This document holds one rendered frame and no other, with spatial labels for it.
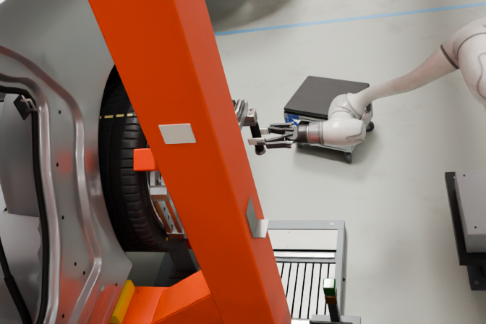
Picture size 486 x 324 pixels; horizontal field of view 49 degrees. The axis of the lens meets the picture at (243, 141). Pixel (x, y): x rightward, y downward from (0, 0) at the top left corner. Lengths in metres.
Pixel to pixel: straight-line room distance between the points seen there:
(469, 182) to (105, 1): 1.81
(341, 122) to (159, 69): 1.09
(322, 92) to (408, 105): 0.65
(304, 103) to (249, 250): 1.80
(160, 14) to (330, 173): 2.24
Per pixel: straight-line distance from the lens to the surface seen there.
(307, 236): 2.69
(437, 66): 1.88
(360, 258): 2.68
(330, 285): 1.79
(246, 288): 1.50
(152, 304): 1.88
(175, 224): 1.88
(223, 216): 1.28
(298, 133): 2.03
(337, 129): 1.99
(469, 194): 2.39
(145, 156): 1.71
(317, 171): 3.11
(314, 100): 3.07
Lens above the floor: 2.12
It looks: 38 degrees down
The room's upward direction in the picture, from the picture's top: 15 degrees counter-clockwise
